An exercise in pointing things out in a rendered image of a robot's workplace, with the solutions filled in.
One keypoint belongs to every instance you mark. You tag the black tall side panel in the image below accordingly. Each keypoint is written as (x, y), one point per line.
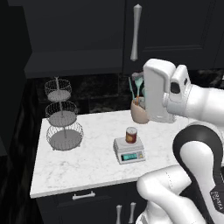
(13, 73)

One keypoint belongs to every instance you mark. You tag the red canned food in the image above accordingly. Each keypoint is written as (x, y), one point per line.
(131, 135)

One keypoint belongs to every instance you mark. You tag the grey utensil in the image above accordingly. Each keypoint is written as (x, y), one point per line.
(136, 75)

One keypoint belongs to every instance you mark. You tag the beige utensil pot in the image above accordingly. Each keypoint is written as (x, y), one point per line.
(138, 113)

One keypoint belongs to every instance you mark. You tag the black drawer front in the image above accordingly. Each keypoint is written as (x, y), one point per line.
(108, 195)

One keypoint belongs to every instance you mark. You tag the teal spatula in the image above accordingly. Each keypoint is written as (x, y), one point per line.
(138, 84)

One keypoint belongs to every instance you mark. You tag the white digital scale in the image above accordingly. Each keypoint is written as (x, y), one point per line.
(128, 153)

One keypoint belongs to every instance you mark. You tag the teal thin utensil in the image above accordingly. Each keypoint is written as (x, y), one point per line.
(131, 89)

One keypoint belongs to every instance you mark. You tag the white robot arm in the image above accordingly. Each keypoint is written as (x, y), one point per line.
(201, 105)

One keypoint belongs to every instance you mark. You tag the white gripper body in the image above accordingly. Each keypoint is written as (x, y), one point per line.
(156, 90)

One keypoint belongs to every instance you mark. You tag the black wall cabinet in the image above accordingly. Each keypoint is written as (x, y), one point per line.
(75, 35)

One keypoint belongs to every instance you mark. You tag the black base cabinet door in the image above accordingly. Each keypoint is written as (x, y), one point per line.
(140, 210)
(87, 214)

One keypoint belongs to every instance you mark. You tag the black wall cabinet door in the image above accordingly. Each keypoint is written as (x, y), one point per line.
(180, 26)

